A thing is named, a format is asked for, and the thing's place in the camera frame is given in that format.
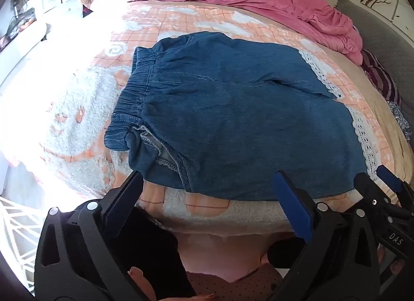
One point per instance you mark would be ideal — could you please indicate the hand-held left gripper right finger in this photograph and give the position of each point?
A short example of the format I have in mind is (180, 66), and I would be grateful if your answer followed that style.
(291, 205)

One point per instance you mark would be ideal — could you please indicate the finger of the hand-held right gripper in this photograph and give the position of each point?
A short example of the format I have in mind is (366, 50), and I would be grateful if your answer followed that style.
(367, 187)
(389, 176)

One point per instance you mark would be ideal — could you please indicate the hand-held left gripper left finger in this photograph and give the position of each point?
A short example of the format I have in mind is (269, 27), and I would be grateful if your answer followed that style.
(124, 197)

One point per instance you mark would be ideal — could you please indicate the blue denim pants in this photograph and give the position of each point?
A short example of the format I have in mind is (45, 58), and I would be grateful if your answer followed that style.
(226, 110)

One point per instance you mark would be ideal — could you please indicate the person's left forearm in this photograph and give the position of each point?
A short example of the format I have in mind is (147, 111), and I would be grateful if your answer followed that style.
(152, 249)

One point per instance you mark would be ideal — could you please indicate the person's right forearm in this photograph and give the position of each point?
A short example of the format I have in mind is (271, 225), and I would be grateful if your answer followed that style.
(281, 252)

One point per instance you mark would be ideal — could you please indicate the person's right hand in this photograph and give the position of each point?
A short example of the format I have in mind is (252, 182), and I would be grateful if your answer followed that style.
(393, 267)

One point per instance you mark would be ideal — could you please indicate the person's left hand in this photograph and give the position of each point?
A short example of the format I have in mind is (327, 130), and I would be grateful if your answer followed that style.
(139, 280)

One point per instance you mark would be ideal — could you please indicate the floral cloth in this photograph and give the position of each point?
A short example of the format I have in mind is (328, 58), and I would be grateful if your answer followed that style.
(401, 119)

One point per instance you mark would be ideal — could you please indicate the tan bed sheet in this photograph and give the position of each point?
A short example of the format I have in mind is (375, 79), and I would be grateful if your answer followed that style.
(378, 106)

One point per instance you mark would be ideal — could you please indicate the peach bear print blanket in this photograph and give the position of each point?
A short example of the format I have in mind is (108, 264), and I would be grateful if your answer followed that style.
(64, 119)

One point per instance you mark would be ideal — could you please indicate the brown dotted clothing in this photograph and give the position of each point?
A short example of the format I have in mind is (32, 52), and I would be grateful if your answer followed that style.
(233, 284)

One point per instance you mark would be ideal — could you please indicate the white lattice rack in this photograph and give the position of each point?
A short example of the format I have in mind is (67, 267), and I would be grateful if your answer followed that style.
(16, 223)

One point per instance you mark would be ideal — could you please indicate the grey quilted headboard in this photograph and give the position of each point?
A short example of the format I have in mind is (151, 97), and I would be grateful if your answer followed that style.
(381, 42)

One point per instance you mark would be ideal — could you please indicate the white desk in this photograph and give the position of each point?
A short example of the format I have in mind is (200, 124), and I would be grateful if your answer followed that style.
(19, 51)

